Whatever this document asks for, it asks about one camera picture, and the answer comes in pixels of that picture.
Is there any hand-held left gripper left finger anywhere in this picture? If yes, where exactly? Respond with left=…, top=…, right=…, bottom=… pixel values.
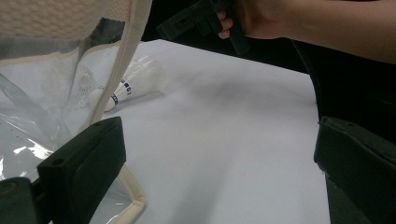
left=36, top=116, right=127, bottom=224

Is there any right hand-held gripper black cable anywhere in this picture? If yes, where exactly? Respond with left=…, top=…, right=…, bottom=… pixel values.
left=290, top=38, right=323, bottom=121

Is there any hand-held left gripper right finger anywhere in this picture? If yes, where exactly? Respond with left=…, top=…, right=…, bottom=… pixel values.
left=313, top=116, right=396, bottom=224

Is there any clear bag with beige trim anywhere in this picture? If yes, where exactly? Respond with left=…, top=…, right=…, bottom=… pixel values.
left=0, top=0, right=153, bottom=224

